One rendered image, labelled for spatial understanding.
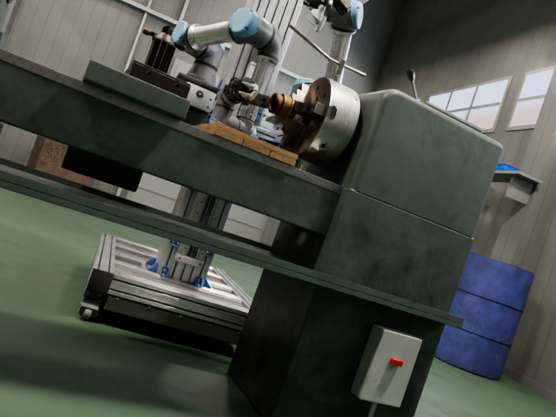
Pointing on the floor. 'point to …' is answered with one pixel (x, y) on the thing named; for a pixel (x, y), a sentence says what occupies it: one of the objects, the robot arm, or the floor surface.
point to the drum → (485, 316)
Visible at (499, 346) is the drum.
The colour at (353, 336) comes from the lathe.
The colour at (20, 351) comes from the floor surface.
